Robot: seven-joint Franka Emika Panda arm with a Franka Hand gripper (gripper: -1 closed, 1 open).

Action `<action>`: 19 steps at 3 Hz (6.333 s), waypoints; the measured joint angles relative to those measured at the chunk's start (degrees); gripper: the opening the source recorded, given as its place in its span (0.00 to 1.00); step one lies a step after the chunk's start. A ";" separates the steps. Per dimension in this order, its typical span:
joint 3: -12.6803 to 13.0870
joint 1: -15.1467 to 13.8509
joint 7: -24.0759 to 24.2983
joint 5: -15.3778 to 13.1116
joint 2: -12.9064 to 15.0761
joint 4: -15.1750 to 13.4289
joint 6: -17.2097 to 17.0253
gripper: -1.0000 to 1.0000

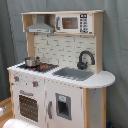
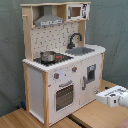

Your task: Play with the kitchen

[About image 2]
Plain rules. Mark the small metal pot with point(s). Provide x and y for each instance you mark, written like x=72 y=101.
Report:
x=47 y=56

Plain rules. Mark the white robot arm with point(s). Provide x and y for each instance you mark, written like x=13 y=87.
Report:
x=114 y=96

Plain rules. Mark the wooden toy kitchen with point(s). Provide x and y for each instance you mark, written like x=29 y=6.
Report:
x=40 y=84

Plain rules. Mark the red right stove knob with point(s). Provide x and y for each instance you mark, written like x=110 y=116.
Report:
x=74 y=69

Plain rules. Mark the red stove knob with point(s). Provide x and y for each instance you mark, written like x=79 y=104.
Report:
x=56 y=75
x=74 y=69

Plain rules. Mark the red left stove knob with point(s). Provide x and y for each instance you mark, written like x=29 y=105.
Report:
x=56 y=75

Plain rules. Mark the grey toy sink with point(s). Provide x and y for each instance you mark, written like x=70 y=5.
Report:
x=79 y=51

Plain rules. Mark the black toy stovetop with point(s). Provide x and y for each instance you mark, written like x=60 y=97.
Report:
x=58 y=59

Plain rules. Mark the black toy faucet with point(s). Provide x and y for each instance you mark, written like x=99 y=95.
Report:
x=71 y=43

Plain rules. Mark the toy fridge dispenser door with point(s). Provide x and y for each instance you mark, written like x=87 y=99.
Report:
x=90 y=78

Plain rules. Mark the toy oven door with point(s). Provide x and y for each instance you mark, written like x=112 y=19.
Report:
x=64 y=97

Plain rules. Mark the grey range hood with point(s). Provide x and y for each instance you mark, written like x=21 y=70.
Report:
x=48 y=18

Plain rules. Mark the toy microwave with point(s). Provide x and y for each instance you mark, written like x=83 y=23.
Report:
x=77 y=11

